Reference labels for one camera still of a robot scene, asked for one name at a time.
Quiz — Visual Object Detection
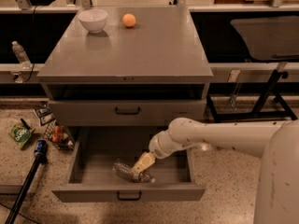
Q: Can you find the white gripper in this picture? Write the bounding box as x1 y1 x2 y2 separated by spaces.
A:
132 131 181 175

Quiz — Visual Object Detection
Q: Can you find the clear plastic water bottle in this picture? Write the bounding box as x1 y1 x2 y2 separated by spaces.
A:
113 161 156 183

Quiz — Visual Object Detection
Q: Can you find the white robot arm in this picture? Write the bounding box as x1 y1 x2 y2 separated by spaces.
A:
132 118 299 224

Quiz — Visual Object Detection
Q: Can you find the open grey bottom drawer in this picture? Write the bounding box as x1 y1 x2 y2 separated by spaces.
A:
52 127 206 203

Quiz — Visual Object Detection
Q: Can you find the closed grey upper drawer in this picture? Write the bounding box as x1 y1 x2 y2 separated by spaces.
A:
49 100 206 126

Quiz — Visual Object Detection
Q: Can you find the grey metal drawer cabinet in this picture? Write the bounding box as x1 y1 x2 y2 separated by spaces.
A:
36 5 214 135

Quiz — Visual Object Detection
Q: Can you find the upright water bottle on ledge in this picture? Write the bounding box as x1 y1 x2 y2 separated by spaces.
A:
12 41 32 70

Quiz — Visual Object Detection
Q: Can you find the blue soda can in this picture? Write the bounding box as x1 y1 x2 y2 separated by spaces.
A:
34 140 48 155

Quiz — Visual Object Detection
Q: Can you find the dark snack packet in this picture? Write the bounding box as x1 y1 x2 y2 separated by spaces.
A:
34 102 55 126

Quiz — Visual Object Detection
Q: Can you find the black marker pen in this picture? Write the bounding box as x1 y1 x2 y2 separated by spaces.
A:
21 119 31 130

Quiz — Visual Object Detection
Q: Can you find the green snack bag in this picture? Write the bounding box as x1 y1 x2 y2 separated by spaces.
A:
8 123 35 148

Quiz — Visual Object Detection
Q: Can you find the black pole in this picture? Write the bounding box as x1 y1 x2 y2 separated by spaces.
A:
5 153 47 224

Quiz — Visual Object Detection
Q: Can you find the black folding table stand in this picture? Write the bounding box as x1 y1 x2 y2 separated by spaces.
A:
206 15 299 148

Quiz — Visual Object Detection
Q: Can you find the orange ball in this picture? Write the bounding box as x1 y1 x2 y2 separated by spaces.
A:
122 13 136 28

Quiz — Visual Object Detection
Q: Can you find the white ceramic bowl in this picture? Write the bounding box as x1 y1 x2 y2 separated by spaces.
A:
78 9 107 34

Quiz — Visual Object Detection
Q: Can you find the wire basket with items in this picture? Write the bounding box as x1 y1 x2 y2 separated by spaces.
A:
43 121 74 150

